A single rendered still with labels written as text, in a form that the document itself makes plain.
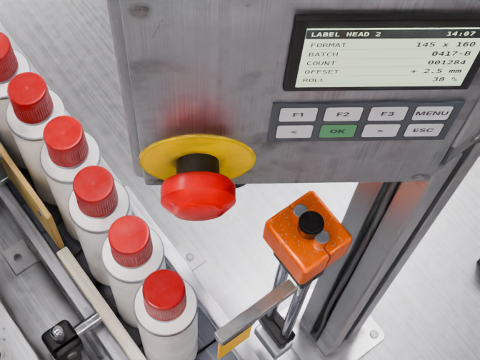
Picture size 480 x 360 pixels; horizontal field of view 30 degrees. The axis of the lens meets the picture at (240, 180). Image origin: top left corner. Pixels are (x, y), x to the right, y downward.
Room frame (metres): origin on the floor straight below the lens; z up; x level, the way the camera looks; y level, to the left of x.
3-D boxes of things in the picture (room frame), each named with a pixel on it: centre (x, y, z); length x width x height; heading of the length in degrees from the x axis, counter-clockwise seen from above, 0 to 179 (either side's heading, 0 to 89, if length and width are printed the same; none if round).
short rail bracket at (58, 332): (0.19, 0.14, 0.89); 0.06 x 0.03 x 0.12; 133
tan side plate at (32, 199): (0.31, 0.20, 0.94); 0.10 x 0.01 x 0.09; 43
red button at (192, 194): (0.17, 0.02, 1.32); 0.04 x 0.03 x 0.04; 98
